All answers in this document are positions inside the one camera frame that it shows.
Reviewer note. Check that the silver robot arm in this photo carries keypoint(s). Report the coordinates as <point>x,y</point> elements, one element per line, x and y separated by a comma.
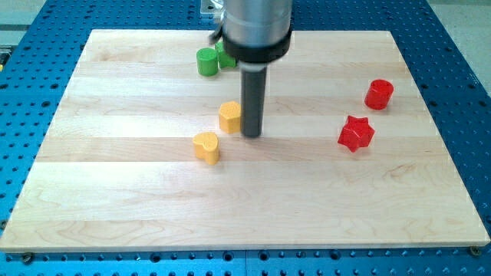
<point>254,32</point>

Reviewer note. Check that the red star block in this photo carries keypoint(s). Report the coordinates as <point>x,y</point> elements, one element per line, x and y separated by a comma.
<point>356,133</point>

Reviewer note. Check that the yellow hexagon block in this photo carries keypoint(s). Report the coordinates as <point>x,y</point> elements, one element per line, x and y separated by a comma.
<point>230,117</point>

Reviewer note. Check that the yellow heart block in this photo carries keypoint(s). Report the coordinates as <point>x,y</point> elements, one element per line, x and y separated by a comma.
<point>206,147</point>

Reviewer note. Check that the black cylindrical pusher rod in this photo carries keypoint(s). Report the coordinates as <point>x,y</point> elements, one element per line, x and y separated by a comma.
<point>253,81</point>

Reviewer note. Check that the green angular block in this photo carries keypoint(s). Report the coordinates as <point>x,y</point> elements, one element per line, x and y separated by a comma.
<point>224,60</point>

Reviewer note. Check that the green cylinder block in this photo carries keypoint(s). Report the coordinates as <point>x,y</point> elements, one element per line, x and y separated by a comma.
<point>207,62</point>

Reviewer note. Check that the light wooden board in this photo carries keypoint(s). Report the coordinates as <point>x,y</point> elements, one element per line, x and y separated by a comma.
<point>117,169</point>

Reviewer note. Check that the red cylinder block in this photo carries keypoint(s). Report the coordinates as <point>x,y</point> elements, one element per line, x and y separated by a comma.
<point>379,94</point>

